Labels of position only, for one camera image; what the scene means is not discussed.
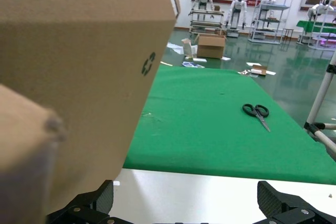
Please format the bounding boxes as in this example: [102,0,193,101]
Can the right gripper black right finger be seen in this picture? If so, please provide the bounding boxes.
[251,180,336,224]

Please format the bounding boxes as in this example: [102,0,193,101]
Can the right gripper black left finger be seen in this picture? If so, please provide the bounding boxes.
[46,179,117,224]

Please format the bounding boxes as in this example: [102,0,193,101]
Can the brown cardboard box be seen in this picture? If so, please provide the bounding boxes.
[0,83,68,224]

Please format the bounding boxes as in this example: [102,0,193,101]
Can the flat white brown box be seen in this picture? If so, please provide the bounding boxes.
[250,65,277,77]

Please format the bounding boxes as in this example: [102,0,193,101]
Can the cardboard box with recycling symbol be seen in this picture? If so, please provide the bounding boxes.
[0,0,182,217]

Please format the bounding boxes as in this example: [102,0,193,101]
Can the open cardboard shipping box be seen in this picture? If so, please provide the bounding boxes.
[193,33,228,59]

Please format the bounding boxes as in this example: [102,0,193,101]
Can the green table cloth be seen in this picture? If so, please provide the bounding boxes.
[122,65,336,185]

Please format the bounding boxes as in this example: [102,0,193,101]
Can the blue printed sheets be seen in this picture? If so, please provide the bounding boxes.
[181,61,206,69]

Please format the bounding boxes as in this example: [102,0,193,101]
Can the small dark stool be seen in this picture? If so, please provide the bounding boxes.
[282,27,295,45]

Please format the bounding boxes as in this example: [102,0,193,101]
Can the white paper sheets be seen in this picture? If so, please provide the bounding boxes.
[166,42,185,55]

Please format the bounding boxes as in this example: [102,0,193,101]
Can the small tan white carton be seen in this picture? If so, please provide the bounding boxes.
[181,38,198,60]

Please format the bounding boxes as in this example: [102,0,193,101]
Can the green covered table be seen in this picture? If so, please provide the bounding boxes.
[296,19,336,34]

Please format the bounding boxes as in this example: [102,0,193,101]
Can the grey metal shelf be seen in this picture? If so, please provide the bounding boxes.
[248,0,294,45]

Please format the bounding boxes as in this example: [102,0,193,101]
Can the roller conveyor rack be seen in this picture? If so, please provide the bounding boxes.
[189,8,226,35]

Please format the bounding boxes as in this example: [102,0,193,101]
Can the black handled scissors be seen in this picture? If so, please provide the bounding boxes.
[242,103,271,132]

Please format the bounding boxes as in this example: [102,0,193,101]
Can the white tube frame black joints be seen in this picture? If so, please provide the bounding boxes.
[303,50,336,162]

